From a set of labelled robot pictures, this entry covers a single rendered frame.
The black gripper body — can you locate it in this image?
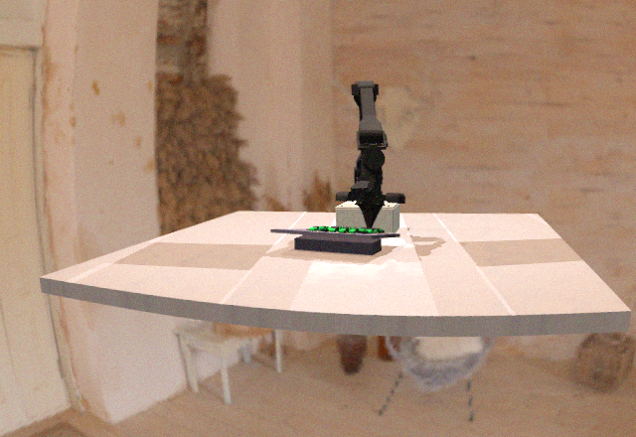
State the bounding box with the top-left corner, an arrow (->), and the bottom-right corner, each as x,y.
336,171 -> 405,205

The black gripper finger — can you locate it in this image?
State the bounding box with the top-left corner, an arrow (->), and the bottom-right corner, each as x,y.
355,204 -> 370,228
369,204 -> 386,228

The lavender switch panel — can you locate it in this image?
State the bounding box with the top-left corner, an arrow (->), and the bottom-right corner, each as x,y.
269,225 -> 400,255

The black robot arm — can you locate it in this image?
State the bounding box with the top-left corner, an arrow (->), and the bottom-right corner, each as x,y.
351,80 -> 389,200

